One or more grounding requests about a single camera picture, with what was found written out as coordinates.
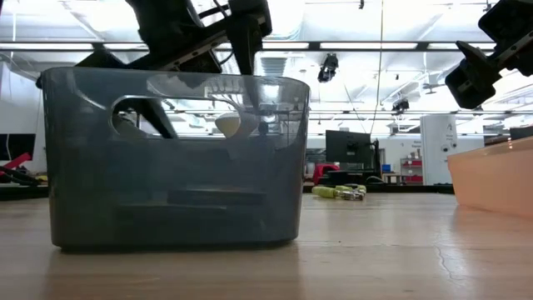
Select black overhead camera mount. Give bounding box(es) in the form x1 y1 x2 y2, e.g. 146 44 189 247
317 52 340 83

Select yellow-handled pliers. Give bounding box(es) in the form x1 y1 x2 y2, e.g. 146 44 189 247
311 185 364 203
334 182 368 195

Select black ceiling camera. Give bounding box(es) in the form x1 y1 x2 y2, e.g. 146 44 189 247
391 97 411 113

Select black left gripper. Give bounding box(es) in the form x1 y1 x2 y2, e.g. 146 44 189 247
74 0 274 139

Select red background object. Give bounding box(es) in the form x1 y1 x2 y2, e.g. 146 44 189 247
311 162 341 187

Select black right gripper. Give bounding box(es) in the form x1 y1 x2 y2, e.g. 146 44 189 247
444 0 533 110

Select orange translucent plastic bin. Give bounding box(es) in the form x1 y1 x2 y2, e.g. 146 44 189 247
447 136 533 221

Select grey translucent plastic bin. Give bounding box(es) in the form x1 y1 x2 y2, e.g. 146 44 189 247
40 66 312 253

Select red bar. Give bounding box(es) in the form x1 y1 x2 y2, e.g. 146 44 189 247
0 152 32 172

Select black wall screen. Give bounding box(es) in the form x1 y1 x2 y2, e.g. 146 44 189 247
0 132 37 162

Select black monitor on stand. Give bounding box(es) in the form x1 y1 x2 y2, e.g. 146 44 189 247
325 129 372 173

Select red shelf rack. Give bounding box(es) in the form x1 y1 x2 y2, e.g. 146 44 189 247
400 157 424 185

